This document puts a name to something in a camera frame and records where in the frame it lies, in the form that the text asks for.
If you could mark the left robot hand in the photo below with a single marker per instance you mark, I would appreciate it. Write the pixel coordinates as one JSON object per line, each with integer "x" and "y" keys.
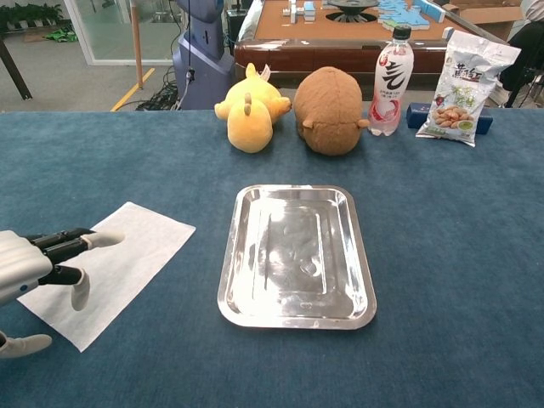
{"x": 21, "y": 263}

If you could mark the white paper towel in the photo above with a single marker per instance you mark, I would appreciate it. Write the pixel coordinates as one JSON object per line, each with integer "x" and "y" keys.
{"x": 140, "y": 255}

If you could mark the stainless steel tray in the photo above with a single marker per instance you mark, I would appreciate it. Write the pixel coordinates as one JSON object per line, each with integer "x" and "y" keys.
{"x": 297, "y": 255}

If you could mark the black table leg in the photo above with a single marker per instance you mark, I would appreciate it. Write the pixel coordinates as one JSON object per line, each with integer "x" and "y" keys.
{"x": 13, "y": 68}

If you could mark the green floor object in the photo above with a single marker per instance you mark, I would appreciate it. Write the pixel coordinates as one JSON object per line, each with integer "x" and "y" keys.
{"x": 61, "y": 35}

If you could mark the white framed glass partition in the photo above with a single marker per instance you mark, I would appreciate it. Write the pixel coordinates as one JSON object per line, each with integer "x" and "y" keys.
{"x": 81, "y": 34}

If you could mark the green potted plants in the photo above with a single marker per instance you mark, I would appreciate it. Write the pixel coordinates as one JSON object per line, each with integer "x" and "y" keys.
{"x": 30, "y": 15}

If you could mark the wooden pole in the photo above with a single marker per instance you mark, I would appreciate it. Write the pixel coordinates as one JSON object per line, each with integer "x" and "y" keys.
{"x": 137, "y": 42}

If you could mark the yellow plush toy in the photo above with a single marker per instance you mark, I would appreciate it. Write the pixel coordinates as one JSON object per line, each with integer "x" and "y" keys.
{"x": 251, "y": 123}

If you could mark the blue grey machine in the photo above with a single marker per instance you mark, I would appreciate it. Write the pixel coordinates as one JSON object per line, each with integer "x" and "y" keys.
{"x": 204, "y": 64}

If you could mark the brown plush toy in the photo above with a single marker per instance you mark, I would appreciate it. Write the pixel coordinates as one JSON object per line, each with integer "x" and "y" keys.
{"x": 329, "y": 115}

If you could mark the brown mahjong table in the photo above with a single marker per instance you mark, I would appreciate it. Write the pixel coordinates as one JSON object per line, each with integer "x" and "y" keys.
{"x": 297, "y": 51}

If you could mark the white blue tile cluster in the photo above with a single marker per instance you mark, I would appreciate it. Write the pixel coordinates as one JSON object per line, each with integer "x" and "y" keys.
{"x": 297, "y": 10}

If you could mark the pink drink bottle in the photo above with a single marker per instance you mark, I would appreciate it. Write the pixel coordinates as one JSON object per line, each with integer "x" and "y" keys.
{"x": 389, "y": 85}

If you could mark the dark blue box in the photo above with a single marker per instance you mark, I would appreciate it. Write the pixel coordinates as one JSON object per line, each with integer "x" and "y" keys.
{"x": 414, "y": 117}

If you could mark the black mahjong table dome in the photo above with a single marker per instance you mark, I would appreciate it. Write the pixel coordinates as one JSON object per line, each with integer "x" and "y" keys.
{"x": 353, "y": 5}

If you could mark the blue mahjong tile pile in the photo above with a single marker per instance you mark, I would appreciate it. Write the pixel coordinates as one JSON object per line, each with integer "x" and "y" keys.
{"x": 399, "y": 15}

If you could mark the white snack bag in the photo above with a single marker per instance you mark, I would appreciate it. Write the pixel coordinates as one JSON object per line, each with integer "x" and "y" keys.
{"x": 463, "y": 85}

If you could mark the blue mahjong tile row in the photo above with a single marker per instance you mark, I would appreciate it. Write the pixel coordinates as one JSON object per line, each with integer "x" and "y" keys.
{"x": 430, "y": 10}

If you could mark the single mahjong tile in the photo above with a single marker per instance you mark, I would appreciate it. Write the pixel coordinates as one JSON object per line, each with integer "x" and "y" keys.
{"x": 447, "y": 33}

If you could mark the cardboard box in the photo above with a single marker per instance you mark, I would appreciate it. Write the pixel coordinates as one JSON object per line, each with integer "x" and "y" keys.
{"x": 489, "y": 15}

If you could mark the person in black clothes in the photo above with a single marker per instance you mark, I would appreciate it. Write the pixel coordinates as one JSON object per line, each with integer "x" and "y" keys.
{"x": 525, "y": 55}

